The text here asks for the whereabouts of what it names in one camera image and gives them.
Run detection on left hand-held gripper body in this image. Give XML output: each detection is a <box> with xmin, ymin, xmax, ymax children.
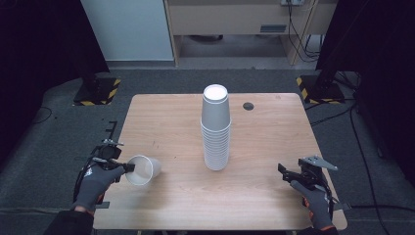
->
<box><xmin>92</xmin><ymin>139</ymin><xmax>126</xmax><ymax>170</ymax></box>

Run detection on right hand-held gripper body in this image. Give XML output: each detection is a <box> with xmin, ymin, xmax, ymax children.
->
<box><xmin>295</xmin><ymin>155</ymin><xmax>339</xmax><ymax>192</ymax></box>

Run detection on single white plastic cup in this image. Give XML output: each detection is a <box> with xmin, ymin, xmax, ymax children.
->
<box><xmin>125</xmin><ymin>154</ymin><xmax>162</xmax><ymax>186</ymax></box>

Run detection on stack of white paper cups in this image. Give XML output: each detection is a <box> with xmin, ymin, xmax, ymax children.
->
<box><xmin>200</xmin><ymin>83</ymin><xmax>232</xmax><ymax>171</ymax></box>

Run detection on person's right hand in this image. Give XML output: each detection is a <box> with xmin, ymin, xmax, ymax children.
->
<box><xmin>290</xmin><ymin>179</ymin><xmax>336</xmax><ymax>231</ymax></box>

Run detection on person's left hand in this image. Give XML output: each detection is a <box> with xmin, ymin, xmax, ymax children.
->
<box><xmin>71</xmin><ymin>164</ymin><xmax>126</xmax><ymax>213</ymax></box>

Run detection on black yellow-striped stand base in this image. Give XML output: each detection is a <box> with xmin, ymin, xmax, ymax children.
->
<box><xmin>72</xmin><ymin>76</ymin><xmax>121</xmax><ymax>107</ymax></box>
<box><xmin>296</xmin><ymin>73</ymin><xmax>346</xmax><ymax>106</ymax></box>

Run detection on black curtain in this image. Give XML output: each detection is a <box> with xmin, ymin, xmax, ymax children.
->
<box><xmin>315</xmin><ymin>0</ymin><xmax>415</xmax><ymax>179</ymax></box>
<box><xmin>0</xmin><ymin>0</ymin><xmax>111</xmax><ymax>165</ymax></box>

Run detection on white cabinet panel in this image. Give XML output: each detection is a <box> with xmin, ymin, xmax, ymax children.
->
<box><xmin>80</xmin><ymin>0</ymin><xmax>174</xmax><ymax>62</ymax></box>

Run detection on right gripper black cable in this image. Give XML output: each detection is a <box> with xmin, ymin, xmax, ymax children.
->
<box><xmin>324</xmin><ymin>182</ymin><xmax>338</xmax><ymax>224</ymax></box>

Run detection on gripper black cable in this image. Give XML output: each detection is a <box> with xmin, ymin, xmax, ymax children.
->
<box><xmin>324</xmin><ymin>182</ymin><xmax>338</xmax><ymax>224</ymax></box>
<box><xmin>72</xmin><ymin>146</ymin><xmax>101</xmax><ymax>204</ymax></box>

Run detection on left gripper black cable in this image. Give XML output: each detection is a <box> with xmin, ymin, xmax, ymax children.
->
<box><xmin>72</xmin><ymin>146</ymin><xmax>101</xmax><ymax>204</ymax></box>

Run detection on long black floor cable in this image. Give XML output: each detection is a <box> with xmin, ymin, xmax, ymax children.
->
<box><xmin>348</xmin><ymin>107</ymin><xmax>392</xmax><ymax>235</ymax></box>

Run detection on thick black floor cable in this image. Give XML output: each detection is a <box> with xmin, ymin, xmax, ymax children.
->
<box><xmin>304</xmin><ymin>97</ymin><xmax>356</xmax><ymax>127</ymax></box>

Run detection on thin black floor cable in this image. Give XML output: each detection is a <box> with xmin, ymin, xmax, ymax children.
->
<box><xmin>31</xmin><ymin>106</ymin><xmax>53</xmax><ymax>125</ymax></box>

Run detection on hanging black cables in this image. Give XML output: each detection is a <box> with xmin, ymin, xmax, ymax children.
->
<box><xmin>287</xmin><ymin>0</ymin><xmax>322</xmax><ymax>63</ymax></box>

